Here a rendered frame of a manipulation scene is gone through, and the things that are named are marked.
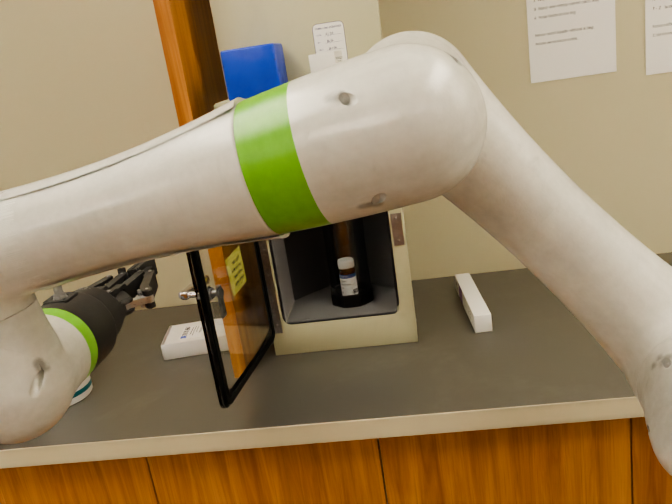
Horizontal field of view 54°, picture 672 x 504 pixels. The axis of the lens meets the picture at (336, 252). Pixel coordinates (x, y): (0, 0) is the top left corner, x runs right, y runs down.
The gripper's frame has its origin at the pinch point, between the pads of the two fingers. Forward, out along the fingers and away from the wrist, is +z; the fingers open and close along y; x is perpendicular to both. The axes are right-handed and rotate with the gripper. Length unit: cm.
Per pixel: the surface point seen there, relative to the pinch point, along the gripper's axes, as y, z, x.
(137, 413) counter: 18.8, 24.0, 35.9
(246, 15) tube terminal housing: -13, 44, -36
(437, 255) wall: -46, 87, 30
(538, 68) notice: -76, 86, -16
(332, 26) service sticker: -29, 43, -32
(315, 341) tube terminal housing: -16, 44, 33
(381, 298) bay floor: -31, 53, 28
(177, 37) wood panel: -1.4, 35.3, -33.7
